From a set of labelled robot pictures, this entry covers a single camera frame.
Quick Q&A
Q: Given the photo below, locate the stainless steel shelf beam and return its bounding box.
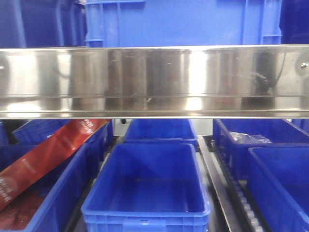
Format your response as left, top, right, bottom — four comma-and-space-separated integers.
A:
0, 44, 309, 119

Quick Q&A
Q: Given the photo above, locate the blue bin rear centre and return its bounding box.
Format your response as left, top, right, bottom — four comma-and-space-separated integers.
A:
124, 119, 197, 147

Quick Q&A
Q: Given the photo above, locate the blue bin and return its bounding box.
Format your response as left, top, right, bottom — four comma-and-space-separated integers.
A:
247, 146, 309, 232
213, 119, 309, 180
81, 144, 211, 232
0, 144, 99, 232
124, 119, 197, 147
13, 119, 113, 161

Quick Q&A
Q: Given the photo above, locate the blue bin front centre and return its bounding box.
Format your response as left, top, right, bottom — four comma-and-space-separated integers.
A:
81, 144, 211, 232

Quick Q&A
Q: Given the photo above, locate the clear plastic bag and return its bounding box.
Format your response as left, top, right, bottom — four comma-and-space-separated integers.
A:
230, 132, 272, 144

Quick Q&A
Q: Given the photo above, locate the blue crate upper centre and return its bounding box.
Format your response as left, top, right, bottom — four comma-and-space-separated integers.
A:
85, 0, 282, 47

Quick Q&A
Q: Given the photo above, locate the blue crate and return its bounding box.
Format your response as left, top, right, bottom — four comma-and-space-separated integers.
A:
280, 0, 309, 44
0, 0, 86, 48
85, 0, 282, 47

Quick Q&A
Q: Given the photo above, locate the blue bin rear right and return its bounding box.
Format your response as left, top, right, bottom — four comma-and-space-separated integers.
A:
213, 119, 309, 180

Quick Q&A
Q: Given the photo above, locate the blue bin rear left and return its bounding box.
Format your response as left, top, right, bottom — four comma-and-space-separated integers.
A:
13, 119, 113, 161

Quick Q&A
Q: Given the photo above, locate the blue bin front right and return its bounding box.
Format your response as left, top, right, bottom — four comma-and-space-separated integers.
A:
247, 146, 309, 232

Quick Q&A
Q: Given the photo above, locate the blue bin front left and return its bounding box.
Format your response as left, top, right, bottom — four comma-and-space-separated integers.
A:
0, 144, 99, 232

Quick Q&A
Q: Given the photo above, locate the red long package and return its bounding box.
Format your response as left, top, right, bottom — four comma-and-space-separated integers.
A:
0, 119, 110, 210

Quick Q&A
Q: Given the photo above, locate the blue crate upper left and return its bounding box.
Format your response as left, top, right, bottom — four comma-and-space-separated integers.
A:
0, 0, 86, 48

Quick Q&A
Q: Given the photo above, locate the blue crate upper right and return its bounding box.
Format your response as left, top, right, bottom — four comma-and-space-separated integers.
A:
280, 0, 309, 44

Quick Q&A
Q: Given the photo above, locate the roller track rail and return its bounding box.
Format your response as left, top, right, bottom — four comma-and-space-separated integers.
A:
197, 135, 270, 232

